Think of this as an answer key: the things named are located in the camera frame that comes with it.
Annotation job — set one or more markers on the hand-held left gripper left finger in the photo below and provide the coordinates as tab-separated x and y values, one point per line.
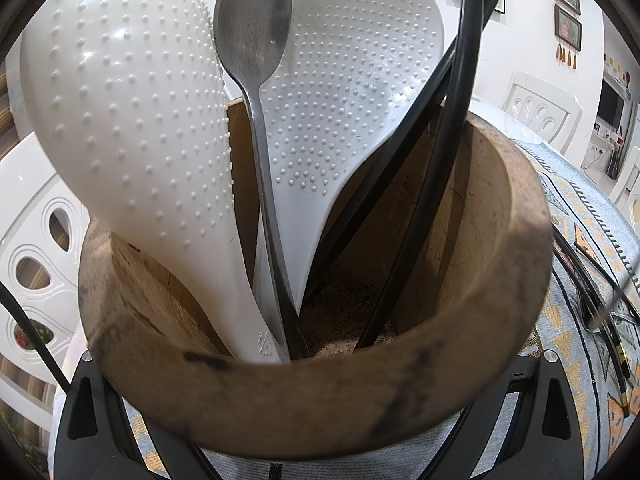
107	430

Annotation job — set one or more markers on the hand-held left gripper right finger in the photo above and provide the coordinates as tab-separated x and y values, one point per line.
535	425

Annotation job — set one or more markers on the pile of black chopsticks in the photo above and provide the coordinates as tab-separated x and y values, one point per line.
619	355

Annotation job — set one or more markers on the wooden utensil holder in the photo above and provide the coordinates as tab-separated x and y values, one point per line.
325	400

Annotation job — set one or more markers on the metal spoon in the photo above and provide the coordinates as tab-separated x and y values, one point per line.
255	15

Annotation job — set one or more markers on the patterned blue table mat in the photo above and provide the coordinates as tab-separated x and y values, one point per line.
565	340

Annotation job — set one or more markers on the white dining chair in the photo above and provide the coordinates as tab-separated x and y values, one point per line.
520	85
627	175
30	200

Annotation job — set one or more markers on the large white rice paddle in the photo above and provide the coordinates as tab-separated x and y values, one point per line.
125	110

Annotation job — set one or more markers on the black television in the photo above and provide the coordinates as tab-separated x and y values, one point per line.
610	102

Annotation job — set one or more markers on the small white rice paddle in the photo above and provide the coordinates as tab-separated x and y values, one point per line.
350	85

